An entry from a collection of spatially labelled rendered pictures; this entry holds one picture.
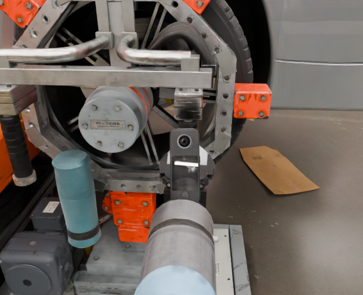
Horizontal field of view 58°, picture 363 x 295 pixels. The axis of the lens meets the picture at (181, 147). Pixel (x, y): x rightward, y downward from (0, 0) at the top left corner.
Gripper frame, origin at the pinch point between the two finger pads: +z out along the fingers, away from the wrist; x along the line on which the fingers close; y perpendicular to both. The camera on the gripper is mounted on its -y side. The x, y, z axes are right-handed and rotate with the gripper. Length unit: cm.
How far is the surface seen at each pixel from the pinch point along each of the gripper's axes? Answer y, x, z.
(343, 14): -20, 41, 44
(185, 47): -9, -3, 54
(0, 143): 16, -60, 30
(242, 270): 75, 21, 37
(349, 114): 83, 140, 232
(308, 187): 82, 68, 108
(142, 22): -17, -18, 54
